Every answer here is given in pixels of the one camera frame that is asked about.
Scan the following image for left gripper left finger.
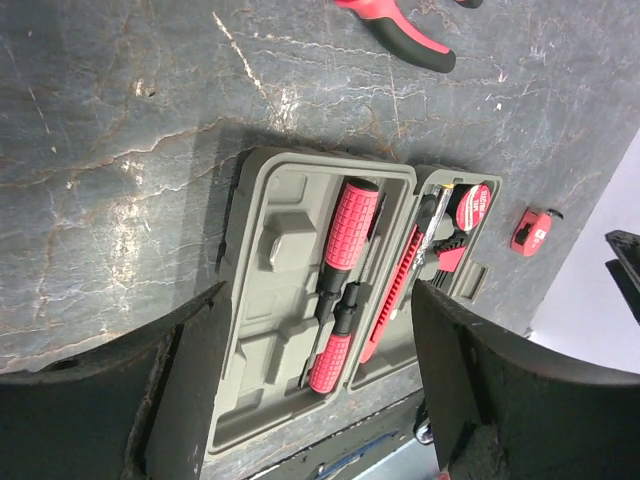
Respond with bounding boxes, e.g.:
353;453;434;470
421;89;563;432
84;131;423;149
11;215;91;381
1;283;230;479

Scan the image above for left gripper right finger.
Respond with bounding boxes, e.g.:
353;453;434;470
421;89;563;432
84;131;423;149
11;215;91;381
411;281;639;479

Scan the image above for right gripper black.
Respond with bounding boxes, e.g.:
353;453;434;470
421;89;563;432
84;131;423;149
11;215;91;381
605;230;640;320

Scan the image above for red tape measure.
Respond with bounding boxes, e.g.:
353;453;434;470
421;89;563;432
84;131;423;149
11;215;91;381
510;208;564;257

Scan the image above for hex key set red holder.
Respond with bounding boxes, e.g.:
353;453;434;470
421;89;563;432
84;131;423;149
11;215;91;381
430;232;468;287

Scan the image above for clear voltage tester screwdriver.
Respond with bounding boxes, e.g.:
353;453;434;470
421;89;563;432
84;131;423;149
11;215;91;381
412;183;455;271

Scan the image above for red black utility knife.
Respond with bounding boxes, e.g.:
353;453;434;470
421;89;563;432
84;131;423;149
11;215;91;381
360;193;438;364

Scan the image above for short red handled screwdriver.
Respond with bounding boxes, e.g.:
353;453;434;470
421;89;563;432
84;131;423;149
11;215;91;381
299;177;379;388

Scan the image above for grey plastic tool case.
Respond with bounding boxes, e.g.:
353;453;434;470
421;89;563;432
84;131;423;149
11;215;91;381
208;147;502;455

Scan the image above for long red handled screwdriver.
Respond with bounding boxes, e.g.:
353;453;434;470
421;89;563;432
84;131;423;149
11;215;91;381
305;194;386;394

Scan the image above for black electrical tape roll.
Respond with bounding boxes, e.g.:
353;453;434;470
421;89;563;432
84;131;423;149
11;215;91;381
449;184;491;232

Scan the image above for red black pliers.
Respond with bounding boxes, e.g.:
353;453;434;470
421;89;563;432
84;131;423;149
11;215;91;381
335;0;457;74

